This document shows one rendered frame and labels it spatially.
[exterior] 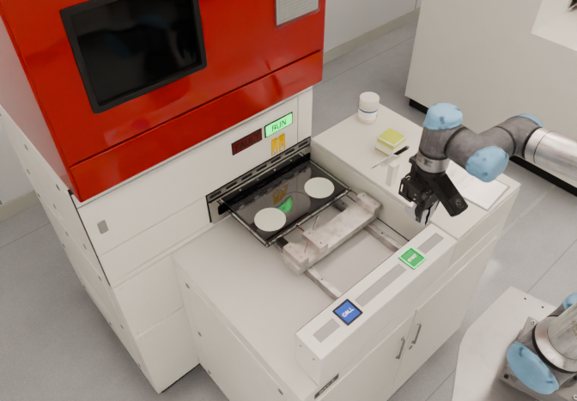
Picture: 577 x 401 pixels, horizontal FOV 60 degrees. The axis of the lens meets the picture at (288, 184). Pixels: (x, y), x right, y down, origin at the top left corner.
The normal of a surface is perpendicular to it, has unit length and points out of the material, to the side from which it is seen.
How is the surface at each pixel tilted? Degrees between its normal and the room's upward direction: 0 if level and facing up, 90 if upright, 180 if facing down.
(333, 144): 0
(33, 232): 0
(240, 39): 90
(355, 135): 0
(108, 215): 90
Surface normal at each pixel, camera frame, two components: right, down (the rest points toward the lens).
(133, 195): 0.66, 0.52
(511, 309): 0.00, -0.72
